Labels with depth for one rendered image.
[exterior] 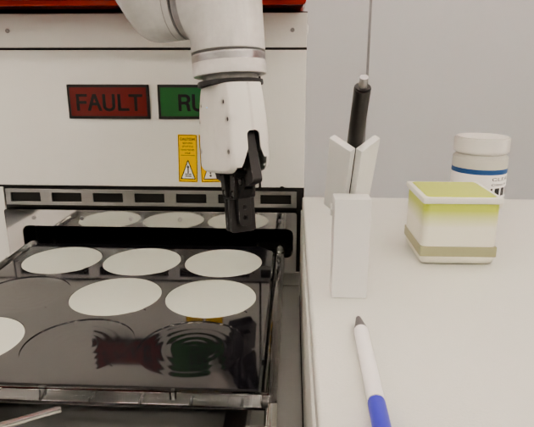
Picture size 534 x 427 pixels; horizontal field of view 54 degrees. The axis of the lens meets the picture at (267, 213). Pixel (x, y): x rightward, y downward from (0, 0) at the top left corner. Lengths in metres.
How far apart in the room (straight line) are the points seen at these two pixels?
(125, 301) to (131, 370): 0.14
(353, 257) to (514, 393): 0.15
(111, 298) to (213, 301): 0.11
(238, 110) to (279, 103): 0.19
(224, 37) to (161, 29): 0.08
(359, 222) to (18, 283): 0.43
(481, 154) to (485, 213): 0.21
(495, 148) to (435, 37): 1.60
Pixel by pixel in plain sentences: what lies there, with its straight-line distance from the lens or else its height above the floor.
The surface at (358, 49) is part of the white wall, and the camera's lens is 2.25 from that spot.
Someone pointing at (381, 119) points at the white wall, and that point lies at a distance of 2.28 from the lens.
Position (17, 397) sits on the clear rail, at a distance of 0.48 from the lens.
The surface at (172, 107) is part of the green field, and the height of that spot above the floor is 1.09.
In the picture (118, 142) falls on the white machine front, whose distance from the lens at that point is 0.80.
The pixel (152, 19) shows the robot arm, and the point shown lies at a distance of 0.63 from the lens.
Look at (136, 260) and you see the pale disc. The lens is 0.72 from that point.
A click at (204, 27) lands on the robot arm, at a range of 0.59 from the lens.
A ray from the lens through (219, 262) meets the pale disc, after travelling 0.70.
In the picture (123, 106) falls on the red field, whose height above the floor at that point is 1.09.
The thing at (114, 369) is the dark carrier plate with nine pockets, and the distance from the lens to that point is 0.49.
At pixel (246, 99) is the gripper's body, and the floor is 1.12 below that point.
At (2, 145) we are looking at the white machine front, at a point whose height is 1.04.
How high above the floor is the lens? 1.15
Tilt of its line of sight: 16 degrees down
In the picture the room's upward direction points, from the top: straight up
